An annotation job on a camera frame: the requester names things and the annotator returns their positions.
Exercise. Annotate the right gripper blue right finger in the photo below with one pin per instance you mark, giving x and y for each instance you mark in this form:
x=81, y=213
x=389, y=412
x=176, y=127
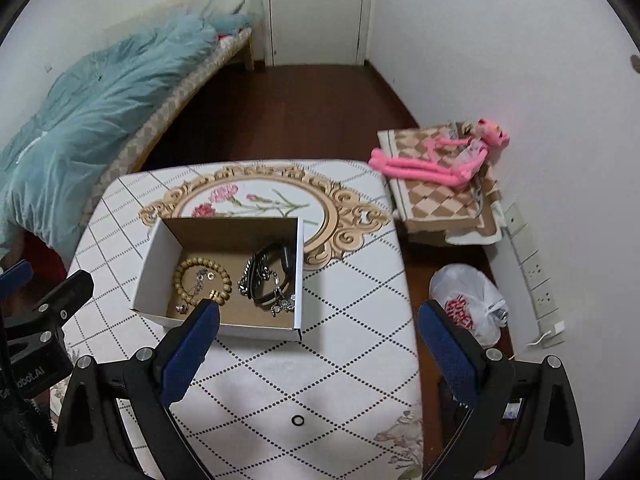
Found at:
x=454, y=350

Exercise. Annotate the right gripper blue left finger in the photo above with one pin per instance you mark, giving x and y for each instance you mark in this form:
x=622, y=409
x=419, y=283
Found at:
x=183, y=350

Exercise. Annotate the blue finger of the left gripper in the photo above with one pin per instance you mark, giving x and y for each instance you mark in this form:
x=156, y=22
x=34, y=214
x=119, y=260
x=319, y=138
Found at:
x=14, y=278

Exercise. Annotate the black smart watch band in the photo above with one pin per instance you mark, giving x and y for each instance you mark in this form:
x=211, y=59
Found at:
x=271, y=271

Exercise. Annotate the white plastic bag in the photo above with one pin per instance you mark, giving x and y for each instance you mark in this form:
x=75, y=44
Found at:
x=471, y=300

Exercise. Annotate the open cardboard box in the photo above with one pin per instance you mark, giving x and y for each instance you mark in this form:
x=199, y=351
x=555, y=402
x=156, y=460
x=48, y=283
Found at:
x=194, y=259

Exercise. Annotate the patterned white tablecloth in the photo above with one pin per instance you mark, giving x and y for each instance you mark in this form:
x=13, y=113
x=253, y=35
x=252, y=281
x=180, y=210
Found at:
x=314, y=373

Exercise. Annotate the bed with checkered mattress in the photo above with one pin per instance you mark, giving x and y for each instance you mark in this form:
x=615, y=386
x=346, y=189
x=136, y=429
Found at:
x=233, y=34

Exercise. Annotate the teal blue duvet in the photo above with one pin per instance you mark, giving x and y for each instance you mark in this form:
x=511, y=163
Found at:
x=50, y=166

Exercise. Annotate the checkered folded cloth stack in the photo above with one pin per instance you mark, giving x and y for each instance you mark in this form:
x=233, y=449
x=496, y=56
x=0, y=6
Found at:
x=460, y=216

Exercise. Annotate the pink panther plush toy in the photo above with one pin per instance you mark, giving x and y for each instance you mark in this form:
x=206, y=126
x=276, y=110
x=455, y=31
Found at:
x=450, y=155

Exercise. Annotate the striped pillow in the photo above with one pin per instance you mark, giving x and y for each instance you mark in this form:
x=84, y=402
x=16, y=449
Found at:
x=210, y=9

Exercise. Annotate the white door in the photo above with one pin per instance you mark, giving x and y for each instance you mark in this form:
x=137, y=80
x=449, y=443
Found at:
x=316, y=32

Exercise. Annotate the white wall power strip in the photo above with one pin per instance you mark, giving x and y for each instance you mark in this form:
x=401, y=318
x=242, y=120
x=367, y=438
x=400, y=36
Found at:
x=537, y=281

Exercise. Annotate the white charger with cable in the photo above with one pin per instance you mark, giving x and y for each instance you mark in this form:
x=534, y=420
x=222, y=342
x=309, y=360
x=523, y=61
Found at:
x=554, y=330

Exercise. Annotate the round wall hole cover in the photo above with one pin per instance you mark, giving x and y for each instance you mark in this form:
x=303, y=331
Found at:
x=635, y=63

